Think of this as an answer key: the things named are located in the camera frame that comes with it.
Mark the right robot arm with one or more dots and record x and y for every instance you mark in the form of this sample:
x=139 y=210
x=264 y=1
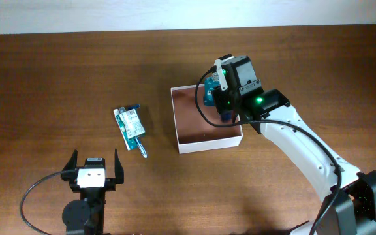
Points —
x=348 y=195

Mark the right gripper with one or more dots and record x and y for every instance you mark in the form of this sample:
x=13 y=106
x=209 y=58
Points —
x=222 y=103

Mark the teal mouthwash bottle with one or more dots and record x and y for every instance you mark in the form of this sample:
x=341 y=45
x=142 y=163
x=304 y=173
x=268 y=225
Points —
x=210 y=84

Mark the blue disposable razor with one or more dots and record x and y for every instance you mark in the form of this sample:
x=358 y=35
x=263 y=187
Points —
x=135 y=106

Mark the white cardboard box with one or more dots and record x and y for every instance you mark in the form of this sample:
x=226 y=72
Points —
x=193 y=134

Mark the clear spray bottle blue liquid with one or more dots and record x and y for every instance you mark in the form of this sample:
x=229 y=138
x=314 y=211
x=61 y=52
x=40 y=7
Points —
x=226 y=116

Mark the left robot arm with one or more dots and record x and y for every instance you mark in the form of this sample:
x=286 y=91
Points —
x=86 y=214

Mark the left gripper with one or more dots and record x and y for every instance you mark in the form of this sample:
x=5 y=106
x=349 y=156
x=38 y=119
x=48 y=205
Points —
x=70 y=172

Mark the green white floss packet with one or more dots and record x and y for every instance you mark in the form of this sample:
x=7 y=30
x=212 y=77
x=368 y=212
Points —
x=132 y=123

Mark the blue white toothbrush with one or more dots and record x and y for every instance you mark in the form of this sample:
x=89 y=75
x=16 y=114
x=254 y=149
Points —
x=137 y=140

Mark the white teal toothpaste tube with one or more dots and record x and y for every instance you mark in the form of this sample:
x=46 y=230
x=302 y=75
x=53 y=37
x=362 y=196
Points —
x=130 y=144

